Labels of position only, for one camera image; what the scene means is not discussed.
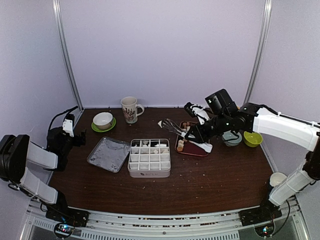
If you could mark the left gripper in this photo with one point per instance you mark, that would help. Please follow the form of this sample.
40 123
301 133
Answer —
78 142

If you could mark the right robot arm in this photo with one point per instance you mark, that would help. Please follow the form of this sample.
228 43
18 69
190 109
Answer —
259 118

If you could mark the front aluminium rail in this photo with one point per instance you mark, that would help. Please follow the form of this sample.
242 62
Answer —
225 225

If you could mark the right aluminium frame post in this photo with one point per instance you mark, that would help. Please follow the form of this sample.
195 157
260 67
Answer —
263 35

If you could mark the left aluminium frame post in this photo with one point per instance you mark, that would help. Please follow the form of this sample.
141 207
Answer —
65 53

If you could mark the grey blue small bowl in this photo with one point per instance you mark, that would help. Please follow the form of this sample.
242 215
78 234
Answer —
231 138

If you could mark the red chocolate tray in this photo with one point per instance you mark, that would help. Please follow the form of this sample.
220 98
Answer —
186 147

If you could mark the seashell coral mug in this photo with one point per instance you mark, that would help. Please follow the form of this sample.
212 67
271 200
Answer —
131 109

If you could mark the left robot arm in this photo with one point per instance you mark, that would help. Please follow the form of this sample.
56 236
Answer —
17 151

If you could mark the green saucer plate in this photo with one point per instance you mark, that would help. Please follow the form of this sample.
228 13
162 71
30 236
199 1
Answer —
96 129

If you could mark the aluminium frame post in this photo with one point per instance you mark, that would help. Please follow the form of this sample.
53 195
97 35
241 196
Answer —
263 35
65 53

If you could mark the bunny tin lid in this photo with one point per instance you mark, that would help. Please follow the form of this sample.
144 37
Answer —
109 154

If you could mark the tin box with dividers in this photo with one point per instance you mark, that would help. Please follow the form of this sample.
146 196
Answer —
142 163

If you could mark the white handled tongs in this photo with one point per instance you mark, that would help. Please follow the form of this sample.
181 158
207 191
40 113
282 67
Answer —
172 126

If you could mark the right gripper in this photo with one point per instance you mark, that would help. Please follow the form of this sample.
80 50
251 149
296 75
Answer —
200 137

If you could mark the green small bowl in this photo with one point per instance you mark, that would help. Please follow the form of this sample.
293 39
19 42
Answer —
252 139

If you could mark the white ceramic bowl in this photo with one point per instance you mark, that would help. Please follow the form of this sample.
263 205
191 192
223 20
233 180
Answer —
103 120

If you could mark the white cup near base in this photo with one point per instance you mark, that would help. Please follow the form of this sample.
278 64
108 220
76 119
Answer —
276 178

